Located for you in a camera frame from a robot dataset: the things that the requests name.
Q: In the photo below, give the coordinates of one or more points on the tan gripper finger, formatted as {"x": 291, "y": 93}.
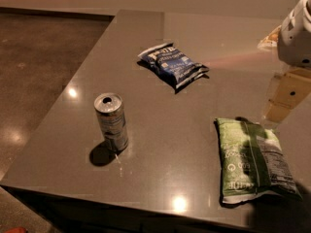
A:
{"x": 286, "y": 91}

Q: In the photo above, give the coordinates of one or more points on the blue chip bag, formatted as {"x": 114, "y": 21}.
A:
{"x": 172, "y": 66}

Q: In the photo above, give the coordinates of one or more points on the green chip bag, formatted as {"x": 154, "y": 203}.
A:
{"x": 253, "y": 163}

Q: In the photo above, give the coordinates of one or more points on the white plate with food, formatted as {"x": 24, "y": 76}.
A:
{"x": 270, "y": 41}

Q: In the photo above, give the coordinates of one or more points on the silver drink can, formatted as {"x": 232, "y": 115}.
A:
{"x": 110, "y": 114}

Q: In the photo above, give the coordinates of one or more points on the red object on floor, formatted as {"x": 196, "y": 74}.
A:
{"x": 17, "y": 230}

